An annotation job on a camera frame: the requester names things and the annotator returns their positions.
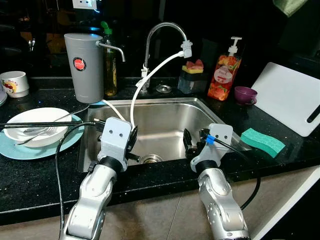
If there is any silver spoon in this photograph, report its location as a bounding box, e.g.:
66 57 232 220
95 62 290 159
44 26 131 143
22 105 91 137

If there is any black chopstick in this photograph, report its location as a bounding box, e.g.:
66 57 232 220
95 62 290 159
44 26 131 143
0 123 98 128
0 121 101 126

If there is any metal sink drain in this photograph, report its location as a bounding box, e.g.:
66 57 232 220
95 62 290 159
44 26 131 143
139 153 164 165

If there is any stainless steel sink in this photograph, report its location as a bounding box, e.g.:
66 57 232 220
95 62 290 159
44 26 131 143
77 97 251 173

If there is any dark sponge holder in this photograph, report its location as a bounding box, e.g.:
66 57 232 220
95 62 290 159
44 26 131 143
178 72 207 96

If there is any round chrome counter fitting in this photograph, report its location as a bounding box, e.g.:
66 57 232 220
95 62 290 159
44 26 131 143
155 84 173 94

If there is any purple cup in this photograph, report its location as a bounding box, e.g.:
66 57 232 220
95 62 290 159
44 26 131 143
234 86 258 106

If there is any orange soap pump bottle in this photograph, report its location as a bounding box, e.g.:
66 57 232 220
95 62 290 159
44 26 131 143
207 36 244 102

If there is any green sponge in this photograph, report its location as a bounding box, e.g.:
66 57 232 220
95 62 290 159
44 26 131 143
240 128 286 159

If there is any green capped oil bottle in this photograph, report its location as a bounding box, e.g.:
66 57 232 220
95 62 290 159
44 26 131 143
100 21 119 97

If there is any yellow and red sponge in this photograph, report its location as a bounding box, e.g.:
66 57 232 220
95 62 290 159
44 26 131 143
182 59 205 75

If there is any grey water filter canister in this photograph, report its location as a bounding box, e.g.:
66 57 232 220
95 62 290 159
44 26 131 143
64 33 126 104

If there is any chrome gooseneck faucet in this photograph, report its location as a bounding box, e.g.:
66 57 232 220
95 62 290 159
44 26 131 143
140 22 194 94

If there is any white cutting board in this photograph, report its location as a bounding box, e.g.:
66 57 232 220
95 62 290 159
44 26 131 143
250 62 320 138

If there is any white bowl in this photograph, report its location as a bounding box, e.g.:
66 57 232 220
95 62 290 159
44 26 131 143
4 107 71 148

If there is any teal plate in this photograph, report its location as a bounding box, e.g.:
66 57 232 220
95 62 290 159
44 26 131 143
0 114 86 161

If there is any white printed mug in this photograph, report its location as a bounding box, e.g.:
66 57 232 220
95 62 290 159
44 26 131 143
0 71 30 99

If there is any hanging green cloth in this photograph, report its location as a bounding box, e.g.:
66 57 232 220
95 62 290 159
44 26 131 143
272 0 309 17

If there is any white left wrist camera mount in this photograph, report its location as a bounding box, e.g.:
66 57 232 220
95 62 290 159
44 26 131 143
98 117 139 164

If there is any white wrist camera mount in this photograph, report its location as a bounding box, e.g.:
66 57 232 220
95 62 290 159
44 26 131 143
98 117 139 164
190 123 234 173

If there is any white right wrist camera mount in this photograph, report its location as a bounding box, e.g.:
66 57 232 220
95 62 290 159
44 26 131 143
190 123 234 173

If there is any long white faucet hose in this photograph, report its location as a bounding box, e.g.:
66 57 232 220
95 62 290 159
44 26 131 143
130 49 187 127

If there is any short white filter hose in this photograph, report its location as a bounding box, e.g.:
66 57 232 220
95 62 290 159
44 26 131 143
101 99 128 122

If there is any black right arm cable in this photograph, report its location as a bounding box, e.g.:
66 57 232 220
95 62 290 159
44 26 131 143
202 134 262 211

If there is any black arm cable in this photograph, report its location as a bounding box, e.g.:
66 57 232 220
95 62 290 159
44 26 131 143
54 120 107 236
202 134 262 211

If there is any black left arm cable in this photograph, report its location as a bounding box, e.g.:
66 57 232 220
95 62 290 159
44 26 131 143
54 120 107 236

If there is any white wall socket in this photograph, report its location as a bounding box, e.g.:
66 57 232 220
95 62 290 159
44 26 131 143
72 0 99 10

